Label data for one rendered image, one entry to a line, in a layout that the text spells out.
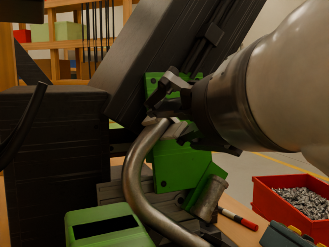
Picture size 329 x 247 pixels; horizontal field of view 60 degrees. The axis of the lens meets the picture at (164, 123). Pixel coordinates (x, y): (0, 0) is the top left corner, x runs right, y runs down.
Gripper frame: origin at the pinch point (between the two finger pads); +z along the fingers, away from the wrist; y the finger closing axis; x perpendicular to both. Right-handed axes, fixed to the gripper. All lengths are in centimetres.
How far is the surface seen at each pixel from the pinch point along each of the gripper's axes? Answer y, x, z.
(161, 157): -4.4, 3.3, 4.3
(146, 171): -21, -2, 64
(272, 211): -51, -12, 29
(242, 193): -168, -73, 217
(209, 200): -14.5, 4.3, 0.8
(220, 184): -14.5, 0.9, 0.7
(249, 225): -36.2, -1.1, 16.6
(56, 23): 105, -106, 308
